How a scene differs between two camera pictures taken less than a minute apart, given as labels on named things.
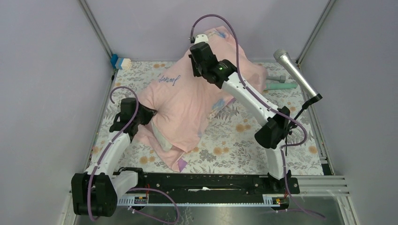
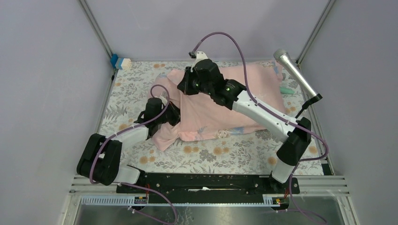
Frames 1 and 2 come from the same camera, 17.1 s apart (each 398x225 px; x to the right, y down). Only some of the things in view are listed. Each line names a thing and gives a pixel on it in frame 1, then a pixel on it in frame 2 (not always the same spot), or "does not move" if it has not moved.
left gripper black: (149, 113) → (176, 114)
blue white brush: (120, 63) does not move
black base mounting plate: (219, 183) does not move
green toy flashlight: (280, 86) → (286, 90)
